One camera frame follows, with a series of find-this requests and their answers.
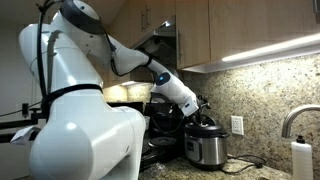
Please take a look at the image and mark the clear plastic wrapper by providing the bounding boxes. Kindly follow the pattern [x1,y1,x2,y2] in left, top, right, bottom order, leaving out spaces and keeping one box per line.
[146,163,167,177]

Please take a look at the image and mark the black power cord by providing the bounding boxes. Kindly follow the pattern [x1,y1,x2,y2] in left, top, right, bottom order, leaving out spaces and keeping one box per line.
[222,153,268,176]

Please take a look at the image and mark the wooden upper cabinets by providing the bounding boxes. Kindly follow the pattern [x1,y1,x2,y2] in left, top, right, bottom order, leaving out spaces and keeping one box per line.
[109,0,320,76]

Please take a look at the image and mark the under-cabinet light strip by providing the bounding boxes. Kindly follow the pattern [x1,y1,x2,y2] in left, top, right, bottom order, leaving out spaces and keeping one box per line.
[221,33,320,63]

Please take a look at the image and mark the curved steel faucet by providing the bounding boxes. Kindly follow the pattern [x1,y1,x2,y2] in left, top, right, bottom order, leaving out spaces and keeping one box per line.
[281,104,320,138]

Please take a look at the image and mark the black camera stand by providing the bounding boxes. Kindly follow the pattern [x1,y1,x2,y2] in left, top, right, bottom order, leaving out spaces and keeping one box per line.
[0,103,47,143]

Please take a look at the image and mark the black electric stove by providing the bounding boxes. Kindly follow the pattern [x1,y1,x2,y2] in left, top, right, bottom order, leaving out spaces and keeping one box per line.
[109,102,188,172]

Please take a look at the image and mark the white soap bottle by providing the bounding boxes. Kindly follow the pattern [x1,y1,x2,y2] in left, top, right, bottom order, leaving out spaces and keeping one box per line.
[291,135,313,180]

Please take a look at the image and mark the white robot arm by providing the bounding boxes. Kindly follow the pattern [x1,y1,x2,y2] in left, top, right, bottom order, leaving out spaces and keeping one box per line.
[19,0,199,180]

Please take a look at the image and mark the black range hood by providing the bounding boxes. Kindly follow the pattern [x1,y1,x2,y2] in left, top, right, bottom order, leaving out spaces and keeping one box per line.
[131,16,177,68]

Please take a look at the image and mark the white wall outlet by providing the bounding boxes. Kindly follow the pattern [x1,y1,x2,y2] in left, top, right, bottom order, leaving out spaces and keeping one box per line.
[231,116,244,135]

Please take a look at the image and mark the white paper tag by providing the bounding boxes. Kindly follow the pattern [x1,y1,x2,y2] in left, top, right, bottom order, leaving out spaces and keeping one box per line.
[10,126,41,145]

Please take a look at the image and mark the stainless steel pressure cooker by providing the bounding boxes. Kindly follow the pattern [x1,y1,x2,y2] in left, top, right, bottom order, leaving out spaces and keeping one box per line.
[184,133,229,171]

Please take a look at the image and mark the black pressure cooker lid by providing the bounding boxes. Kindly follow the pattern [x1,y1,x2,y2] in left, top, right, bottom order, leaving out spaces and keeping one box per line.
[184,115,229,138]

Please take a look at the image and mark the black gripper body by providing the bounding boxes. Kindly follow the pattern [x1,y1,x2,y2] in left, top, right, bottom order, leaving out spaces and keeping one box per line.
[192,95,210,125]

